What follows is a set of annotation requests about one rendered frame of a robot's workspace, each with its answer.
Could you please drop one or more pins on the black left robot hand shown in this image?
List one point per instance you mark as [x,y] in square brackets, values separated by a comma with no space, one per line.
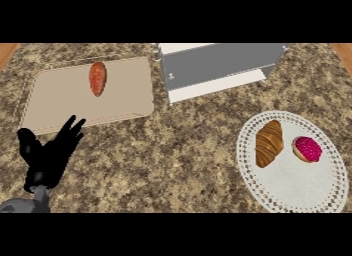
[48,156]

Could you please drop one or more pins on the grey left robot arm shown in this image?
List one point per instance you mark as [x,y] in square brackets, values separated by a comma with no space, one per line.
[32,203]

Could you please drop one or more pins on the pink frosted cupcake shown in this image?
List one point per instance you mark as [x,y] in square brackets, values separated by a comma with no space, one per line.
[308,149]

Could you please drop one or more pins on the white lace placemat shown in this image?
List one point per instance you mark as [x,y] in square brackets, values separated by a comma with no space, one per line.
[294,166]

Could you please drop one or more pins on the grey white tiered shelf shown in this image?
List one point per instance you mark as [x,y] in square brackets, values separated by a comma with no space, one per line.
[213,68]

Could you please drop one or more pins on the beige cutting board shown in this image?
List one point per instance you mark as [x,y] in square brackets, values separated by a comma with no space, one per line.
[85,96]

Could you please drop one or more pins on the brown croissant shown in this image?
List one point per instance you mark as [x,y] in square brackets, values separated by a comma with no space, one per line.
[269,143]

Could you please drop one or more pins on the orange sweet potato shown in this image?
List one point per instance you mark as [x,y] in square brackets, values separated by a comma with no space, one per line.
[98,78]

